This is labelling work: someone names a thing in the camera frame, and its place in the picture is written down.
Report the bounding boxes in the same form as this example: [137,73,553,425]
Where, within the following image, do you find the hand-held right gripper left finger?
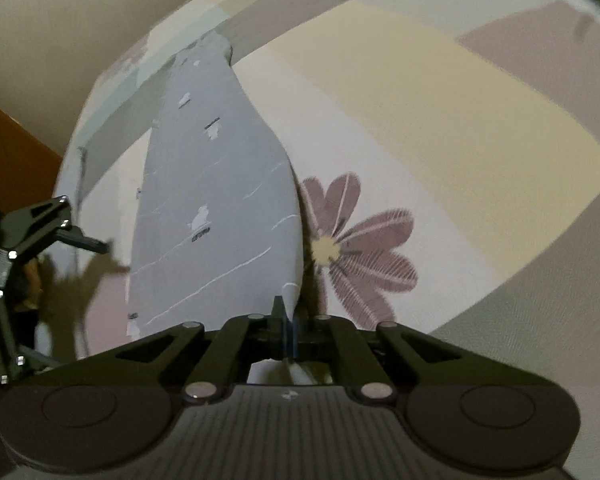
[30,296,286,406]

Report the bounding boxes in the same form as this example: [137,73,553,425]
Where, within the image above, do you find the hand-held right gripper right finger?
[292,314,551,406]

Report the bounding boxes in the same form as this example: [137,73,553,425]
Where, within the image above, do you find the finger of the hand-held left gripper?
[0,292,61,386]
[2,197,112,261]

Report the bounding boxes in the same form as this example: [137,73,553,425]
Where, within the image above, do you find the grey striped pants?
[125,34,331,386]

